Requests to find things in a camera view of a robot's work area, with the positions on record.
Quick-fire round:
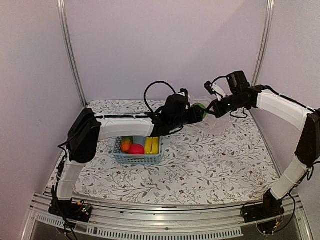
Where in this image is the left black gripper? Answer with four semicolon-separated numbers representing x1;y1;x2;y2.
171;105;205;132

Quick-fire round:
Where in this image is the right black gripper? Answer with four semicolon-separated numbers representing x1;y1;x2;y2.
206;92;248;118

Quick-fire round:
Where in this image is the green toy watermelon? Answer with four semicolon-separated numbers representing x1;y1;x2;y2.
193;102;207;119

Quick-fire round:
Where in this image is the clear zip top bag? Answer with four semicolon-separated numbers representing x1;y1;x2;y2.
189;96;232;134

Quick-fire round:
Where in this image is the red toy apple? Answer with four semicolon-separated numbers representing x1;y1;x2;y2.
127;144;145;155

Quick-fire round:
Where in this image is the blue plastic basket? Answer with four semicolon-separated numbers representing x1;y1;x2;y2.
112;136;162;165

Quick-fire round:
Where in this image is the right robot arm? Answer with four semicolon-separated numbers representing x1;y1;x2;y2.
204;82;320;218

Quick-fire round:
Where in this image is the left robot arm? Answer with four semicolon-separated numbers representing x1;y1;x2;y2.
52;94;205;217

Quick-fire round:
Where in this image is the yellow toy banana bunch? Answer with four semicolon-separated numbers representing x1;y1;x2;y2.
144;137;160;155

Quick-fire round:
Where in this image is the floral tablecloth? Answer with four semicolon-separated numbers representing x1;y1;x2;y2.
73;110;279;205

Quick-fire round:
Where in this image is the green orange toy mango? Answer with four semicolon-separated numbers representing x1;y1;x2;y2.
120;136;133;153

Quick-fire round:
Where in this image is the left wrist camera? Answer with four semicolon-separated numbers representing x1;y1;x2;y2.
178;88;190;101

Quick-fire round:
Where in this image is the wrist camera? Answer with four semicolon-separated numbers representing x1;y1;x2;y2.
204;81;227;101
178;88;190;101

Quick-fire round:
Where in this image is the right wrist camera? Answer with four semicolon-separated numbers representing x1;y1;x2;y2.
204;81;227;101

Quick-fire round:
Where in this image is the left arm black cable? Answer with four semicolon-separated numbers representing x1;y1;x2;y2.
143;80;177;116

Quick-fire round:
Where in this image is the right aluminium frame post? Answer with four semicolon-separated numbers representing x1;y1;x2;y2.
252;0;275;86

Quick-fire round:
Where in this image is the aluminium frame post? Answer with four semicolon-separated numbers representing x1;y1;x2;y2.
252;0;275;86
56;0;88;107

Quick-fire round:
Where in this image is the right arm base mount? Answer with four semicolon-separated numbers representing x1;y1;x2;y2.
240;189;285;223

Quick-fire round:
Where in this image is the aluminium front rail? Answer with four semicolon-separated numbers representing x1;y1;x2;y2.
21;192;313;240

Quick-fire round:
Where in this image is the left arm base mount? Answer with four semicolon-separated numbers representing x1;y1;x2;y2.
48;186;92;223

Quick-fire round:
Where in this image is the left aluminium frame post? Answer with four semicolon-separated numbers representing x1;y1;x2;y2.
56;0;88;107

